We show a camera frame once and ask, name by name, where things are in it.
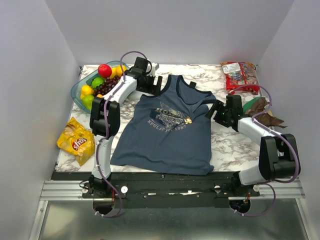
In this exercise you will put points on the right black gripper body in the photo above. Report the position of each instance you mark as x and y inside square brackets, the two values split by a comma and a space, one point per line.
[222, 114]

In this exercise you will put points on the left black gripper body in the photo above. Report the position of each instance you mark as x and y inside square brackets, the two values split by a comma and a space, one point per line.
[148, 84]

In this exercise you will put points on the gold brooch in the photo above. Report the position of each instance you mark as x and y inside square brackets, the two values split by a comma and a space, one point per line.
[188, 120]

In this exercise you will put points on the blue printed tank top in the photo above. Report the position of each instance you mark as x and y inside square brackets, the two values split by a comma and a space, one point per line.
[157, 137]

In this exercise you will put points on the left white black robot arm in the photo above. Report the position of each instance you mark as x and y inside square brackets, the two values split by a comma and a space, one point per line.
[105, 116]

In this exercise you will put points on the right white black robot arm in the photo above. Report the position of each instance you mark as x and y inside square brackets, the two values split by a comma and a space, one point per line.
[278, 153]

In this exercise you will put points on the orange fruit top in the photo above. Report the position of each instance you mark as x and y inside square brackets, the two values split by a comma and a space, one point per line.
[120, 69]

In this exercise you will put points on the dark purple grape bunch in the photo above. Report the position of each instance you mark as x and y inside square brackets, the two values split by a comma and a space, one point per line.
[107, 86]

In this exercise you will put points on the red candy bag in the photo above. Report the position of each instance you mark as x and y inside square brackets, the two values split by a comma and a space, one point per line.
[239, 74]

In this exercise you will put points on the red apple top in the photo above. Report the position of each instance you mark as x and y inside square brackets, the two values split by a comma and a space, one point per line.
[104, 70]

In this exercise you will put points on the green fruit middle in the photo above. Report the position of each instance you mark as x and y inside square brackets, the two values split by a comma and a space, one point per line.
[96, 82]

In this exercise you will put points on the yellow lemon left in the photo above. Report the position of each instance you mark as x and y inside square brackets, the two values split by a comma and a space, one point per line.
[86, 90]

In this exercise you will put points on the green pear front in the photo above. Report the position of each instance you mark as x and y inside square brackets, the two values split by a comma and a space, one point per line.
[87, 101]

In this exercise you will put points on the yellow Lays chips bag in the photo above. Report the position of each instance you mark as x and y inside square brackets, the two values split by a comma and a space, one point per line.
[77, 141]

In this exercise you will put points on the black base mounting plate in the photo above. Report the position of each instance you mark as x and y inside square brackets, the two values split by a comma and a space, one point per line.
[139, 190]

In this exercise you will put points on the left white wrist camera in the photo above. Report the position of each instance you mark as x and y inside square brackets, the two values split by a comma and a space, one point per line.
[151, 68]

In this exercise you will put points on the aluminium rail frame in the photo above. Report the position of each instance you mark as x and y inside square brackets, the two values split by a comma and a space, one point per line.
[63, 214]

